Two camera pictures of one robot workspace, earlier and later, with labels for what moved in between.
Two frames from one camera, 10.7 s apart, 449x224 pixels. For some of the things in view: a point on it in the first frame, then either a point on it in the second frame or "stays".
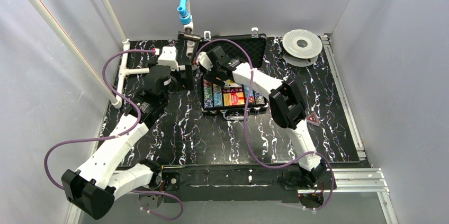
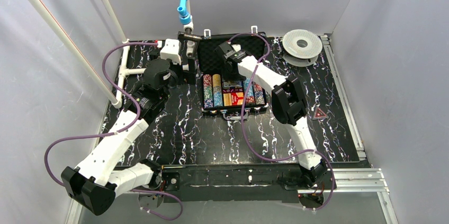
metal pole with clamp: [188, 35] stays
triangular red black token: [313, 119] to [319, 114]
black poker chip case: [236, 98] stays
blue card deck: [229, 83] stays
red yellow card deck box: [234, 98] stays
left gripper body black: [189, 71] to [189, 64]
